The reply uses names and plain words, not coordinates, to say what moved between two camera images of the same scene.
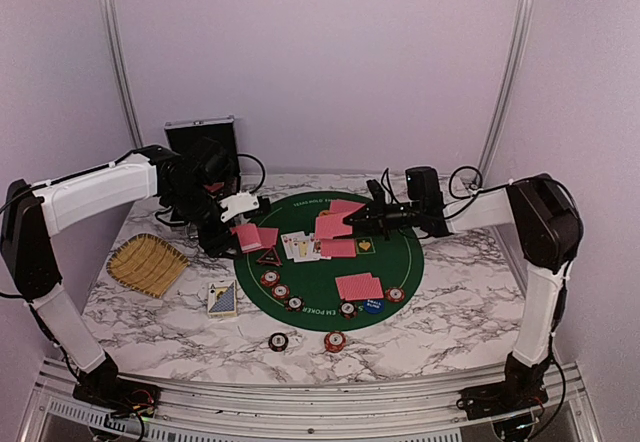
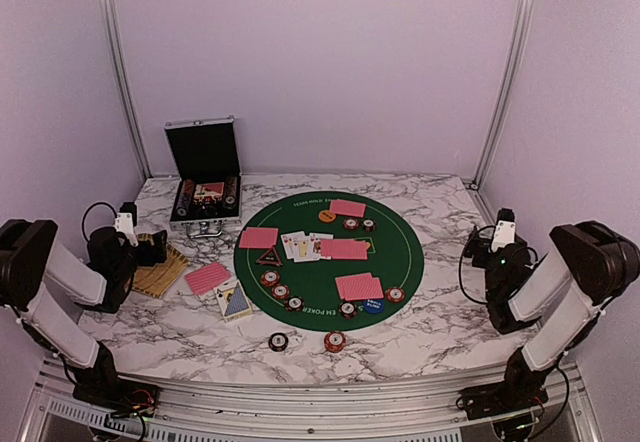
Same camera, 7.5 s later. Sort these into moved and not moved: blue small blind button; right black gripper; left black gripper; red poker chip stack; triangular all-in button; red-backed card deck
Moved: left black gripper; red-backed card deck; right black gripper
Not moved: red poker chip stack; triangular all-in button; blue small blind button
